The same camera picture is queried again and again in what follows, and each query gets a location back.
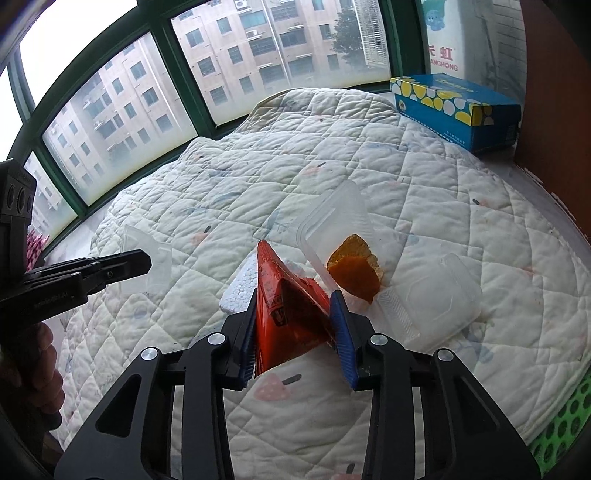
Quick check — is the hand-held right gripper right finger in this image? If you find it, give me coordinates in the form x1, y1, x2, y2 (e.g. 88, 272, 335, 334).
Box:
329, 290, 541, 480

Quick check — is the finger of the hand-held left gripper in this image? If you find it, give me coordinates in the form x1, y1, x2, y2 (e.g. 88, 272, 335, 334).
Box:
0, 277, 109, 319
25, 249, 153, 289

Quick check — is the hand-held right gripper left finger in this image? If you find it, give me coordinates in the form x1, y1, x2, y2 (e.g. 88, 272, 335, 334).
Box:
54, 288, 259, 480

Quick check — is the small clear plastic tray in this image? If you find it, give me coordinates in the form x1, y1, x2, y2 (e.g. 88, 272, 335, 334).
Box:
121, 224, 174, 294

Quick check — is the red snack packet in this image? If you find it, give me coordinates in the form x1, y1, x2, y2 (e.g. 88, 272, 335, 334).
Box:
255, 239, 345, 374

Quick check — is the green perforated plastic basket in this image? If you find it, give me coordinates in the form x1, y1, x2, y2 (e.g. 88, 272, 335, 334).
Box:
526, 369, 591, 480

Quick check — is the person's left hand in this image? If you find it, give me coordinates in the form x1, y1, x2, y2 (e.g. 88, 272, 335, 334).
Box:
14, 323, 63, 428

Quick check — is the pink patterned cloth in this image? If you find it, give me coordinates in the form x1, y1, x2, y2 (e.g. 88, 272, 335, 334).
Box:
25, 231, 49, 273

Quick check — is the white styrofoam piece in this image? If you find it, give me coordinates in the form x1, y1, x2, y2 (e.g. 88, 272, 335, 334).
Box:
219, 258, 315, 317

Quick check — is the orange food piece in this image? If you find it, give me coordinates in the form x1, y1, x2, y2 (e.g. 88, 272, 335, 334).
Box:
326, 234, 384, 304

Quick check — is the clear plastic lidded box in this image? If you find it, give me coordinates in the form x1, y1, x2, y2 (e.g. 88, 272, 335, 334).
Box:
374, 253, 483, 352

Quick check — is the white quilted blanket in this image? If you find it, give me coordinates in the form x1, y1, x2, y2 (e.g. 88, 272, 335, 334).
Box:
46, 88, 587, 480

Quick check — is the clear plastic container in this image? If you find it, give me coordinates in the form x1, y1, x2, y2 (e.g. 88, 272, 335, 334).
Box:
295, 180, 375, 296

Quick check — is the beige apartment building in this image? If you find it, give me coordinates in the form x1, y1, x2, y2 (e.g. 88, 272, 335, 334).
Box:
28, 0, 370, 208

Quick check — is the blue yellow tissue box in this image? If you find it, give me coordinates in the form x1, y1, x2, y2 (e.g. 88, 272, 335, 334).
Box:
390, 74, 522, 154

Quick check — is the green tree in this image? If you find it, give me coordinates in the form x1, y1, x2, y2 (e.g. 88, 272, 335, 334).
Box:
332, 4, 365, 54

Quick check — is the white louvred panel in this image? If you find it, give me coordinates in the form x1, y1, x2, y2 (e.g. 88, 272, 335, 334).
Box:
355, 0, 389, 70

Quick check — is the white printed box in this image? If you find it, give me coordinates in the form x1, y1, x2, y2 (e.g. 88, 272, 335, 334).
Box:
422, 0, 472, 77

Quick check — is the brown wooden wardrobe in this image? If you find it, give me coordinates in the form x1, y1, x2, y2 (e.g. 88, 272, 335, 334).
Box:
512, 0, 591, 222

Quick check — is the green window frame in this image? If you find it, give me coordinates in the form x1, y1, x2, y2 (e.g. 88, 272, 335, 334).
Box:
9, 0, 430, 222

